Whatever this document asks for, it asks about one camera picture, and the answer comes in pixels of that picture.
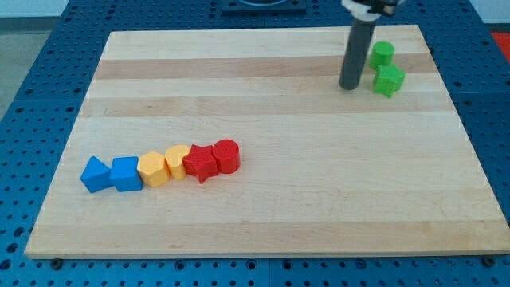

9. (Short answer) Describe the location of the blue triangle block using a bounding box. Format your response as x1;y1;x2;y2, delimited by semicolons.
80;156;113;193

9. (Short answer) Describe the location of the red star block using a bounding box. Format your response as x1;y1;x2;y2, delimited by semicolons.
182;144;219;183

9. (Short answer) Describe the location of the blue cube block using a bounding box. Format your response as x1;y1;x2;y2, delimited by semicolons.
110;156;143;192

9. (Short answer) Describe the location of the green star block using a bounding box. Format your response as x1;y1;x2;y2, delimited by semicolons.
373;65;406;98

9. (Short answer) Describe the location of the yellow hexagon block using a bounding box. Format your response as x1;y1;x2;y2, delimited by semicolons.
137;151;170;187

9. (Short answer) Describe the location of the yellow heart block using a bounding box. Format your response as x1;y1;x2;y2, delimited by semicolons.
164;145;190;180

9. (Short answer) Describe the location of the green cylinder block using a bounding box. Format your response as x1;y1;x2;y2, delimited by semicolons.
369;41;395;70

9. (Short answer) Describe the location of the red cylinder block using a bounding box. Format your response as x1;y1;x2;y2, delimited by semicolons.
213;139;241;174

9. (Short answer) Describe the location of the wooden board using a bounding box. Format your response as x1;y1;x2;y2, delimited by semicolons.
25;25;509;259

